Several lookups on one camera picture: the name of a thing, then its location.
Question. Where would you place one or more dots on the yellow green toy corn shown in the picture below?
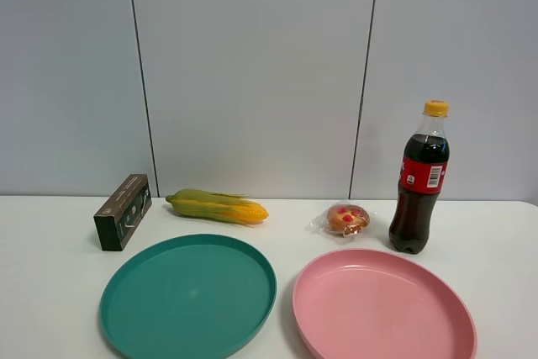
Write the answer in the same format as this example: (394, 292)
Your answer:
(221, 207)

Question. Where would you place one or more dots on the wrapped red-topped muffin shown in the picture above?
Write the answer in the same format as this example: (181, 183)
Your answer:
(343, 219)

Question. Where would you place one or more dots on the cola bottle yellow cap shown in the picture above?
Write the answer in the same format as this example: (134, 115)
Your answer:
(421, 177)

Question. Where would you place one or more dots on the teal round plate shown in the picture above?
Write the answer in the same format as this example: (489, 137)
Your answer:
(193, 296)

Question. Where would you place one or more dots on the dark brown cardboard box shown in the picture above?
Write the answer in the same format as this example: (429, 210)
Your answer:
(120, 215)

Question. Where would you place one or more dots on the pink round plate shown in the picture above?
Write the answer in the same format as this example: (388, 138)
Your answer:
(360, 303)

